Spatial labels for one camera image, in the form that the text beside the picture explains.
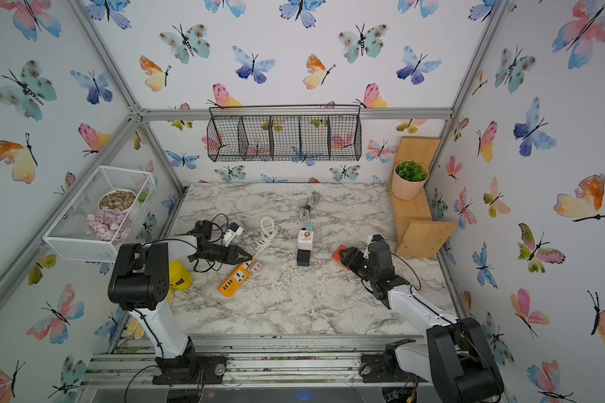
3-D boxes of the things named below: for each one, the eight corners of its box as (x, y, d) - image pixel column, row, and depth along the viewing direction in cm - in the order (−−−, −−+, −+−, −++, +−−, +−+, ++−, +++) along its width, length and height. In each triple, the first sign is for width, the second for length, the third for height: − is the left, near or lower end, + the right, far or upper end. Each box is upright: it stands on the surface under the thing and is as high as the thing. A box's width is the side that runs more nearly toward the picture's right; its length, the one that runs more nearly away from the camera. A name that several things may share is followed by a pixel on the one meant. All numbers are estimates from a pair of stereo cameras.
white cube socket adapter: (298, 254, 100) (297, 242, 93) (299, 242, 104) (298, 229, 97) (313, 254, 100) (313, 242, 93) (312, 242, 104) (313, 229, 97)
